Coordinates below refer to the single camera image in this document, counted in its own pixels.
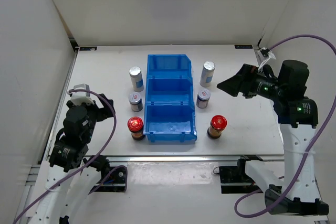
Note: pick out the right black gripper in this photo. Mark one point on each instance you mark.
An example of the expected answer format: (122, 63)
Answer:
(243, 81)

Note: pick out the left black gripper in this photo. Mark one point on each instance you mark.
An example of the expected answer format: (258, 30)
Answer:
(103, 112)

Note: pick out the tall silver-lid bottle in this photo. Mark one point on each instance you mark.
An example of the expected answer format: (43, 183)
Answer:
(207, 73)
(136, 78)

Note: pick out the white-lid dark jar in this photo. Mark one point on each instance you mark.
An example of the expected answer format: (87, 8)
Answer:
(203, 98)
(135, 101)

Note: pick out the red-lid sauce jar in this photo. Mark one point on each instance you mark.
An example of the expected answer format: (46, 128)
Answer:
(135, 126)
(217, 124)

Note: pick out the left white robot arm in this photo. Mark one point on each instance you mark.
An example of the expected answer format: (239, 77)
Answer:
(71, 177)

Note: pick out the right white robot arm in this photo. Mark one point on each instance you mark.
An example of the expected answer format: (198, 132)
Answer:
(297, 193)

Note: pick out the right black corner label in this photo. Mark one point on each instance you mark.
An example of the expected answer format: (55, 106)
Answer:
(243, 46)

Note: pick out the black corner label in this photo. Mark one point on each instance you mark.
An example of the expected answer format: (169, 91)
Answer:
(243, 46)
(87, 48)

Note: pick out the left black corner label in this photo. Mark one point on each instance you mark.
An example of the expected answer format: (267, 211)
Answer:
(87, 48)

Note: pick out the blue three-compartment plastic bin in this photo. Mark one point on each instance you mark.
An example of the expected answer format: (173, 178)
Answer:
(169, 112)

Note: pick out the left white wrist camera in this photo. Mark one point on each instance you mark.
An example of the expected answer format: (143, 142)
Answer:
(78, 98)

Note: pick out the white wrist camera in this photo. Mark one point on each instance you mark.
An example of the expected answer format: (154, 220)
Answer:
(78, 98)
(263, 56)

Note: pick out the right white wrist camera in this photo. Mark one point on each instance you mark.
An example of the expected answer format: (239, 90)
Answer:
(263, 56)

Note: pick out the aluminium frame rail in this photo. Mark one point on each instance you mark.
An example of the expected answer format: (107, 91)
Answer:
(172, 158)

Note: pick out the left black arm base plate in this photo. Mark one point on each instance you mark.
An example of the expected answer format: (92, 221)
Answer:
(112, 178)

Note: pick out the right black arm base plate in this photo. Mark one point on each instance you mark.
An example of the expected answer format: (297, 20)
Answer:
(233, 178)

